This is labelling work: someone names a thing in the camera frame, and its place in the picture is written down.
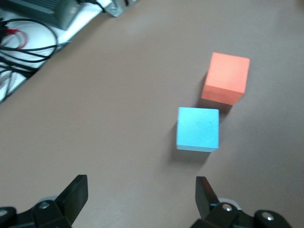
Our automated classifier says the red cable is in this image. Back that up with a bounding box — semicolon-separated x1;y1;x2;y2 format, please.
3;28;28;49

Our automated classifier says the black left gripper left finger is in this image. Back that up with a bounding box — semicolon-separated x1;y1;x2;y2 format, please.
0;174;89;228

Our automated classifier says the black cable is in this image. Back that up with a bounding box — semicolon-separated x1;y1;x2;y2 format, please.
0;45;59;53
0;18;59;49

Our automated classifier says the silver metal bracket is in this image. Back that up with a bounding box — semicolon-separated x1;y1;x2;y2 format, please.
104;0;138;18

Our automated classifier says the blue foam cube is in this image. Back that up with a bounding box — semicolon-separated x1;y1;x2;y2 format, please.
176;106;220;152

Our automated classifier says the orange foam cube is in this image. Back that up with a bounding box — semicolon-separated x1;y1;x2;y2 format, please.
201;52;251;106

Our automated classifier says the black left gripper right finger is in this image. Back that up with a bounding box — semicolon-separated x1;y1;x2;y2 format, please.
190;176;293;228

